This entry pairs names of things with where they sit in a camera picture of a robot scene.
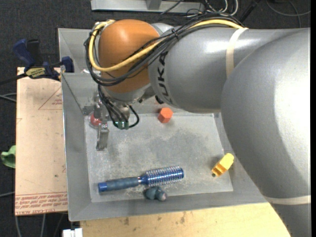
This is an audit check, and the grey metal bin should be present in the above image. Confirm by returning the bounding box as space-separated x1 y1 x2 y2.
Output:
58 28 270 222

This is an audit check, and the orange hexagonal block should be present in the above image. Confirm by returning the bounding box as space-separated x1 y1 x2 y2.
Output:
158 107 174 124

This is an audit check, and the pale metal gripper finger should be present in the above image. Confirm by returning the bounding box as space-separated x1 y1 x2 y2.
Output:
95 123 110 151
93 103 104 119

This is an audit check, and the red round object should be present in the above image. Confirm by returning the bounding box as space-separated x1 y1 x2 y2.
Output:
89 113 102 128

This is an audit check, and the yellow toy block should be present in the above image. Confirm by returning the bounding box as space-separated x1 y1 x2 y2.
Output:
211 153 235 178

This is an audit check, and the grey-blue toy animal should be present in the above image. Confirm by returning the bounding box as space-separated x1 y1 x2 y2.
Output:
143 187 168 202

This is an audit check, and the brown cardboard board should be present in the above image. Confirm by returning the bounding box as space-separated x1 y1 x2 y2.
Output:
14 67 69 216

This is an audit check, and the blue round hairbrush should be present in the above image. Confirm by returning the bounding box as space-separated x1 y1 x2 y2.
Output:
97 165 185 193

